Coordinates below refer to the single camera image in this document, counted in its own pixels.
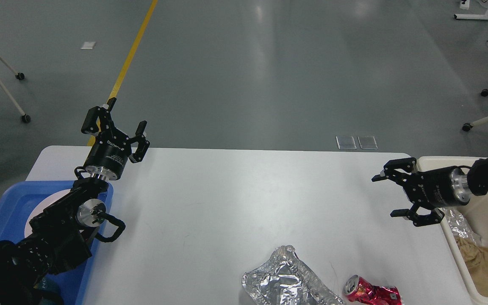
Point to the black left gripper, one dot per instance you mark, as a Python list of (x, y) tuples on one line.
[(112, 148)]

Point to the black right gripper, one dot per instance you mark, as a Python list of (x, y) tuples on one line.
[(433, 189)]

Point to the aluminium foil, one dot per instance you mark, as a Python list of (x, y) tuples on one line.
[(284, 279), (460, 226)]

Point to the brown paper ball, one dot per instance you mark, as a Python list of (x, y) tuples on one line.
[(472, 254)]

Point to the pink plate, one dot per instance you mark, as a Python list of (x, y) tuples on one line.
[(41, 206)]

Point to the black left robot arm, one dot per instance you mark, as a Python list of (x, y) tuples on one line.
[(63, 232)]

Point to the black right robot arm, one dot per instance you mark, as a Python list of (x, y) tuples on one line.
[(477, 176)]

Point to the beige plastic bin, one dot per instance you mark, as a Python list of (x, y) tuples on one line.
[(476, 213)]

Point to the clear floor plates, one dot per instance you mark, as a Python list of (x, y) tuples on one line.
[(356, 142)]

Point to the crushed red can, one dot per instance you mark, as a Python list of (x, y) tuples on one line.
[(357, 289)]

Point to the blue plastic tray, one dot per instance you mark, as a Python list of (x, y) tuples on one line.
[(15, 207)]

